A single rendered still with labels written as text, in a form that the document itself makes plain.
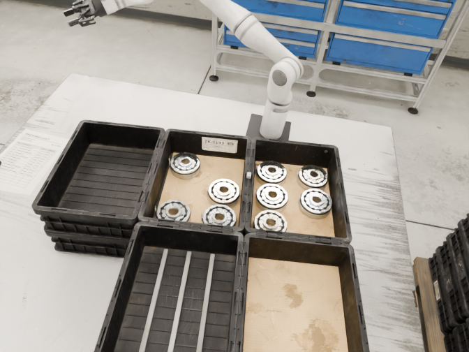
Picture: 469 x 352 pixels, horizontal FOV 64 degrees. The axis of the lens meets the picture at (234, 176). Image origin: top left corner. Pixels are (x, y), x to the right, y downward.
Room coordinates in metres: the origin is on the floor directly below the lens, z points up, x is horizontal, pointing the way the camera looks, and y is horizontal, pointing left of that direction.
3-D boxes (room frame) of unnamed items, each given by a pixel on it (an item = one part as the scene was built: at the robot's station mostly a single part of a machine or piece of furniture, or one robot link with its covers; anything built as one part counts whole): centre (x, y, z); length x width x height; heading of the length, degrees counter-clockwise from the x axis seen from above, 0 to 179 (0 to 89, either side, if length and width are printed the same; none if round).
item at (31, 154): (1.00, 0.83, 0.70); 0.33 x 0.23 x 0.01; 173
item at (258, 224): (0.68, -0.12, 0.86); 0.10 x 0.10 x 0.01
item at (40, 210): (0.80, 0.41, 0.92); 0.40 x 0.30 x 0.02; 179
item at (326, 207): (0.79, -0.27, 0.86); 0.10 x 0.10 x 0.01
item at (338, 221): (0.79, -0.19, 0.87); 0.40 x 0.30 x 0.11; 179
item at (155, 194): (0.80, 0.11, 0.87); 0.40 x 0.30 x 0.11; 179
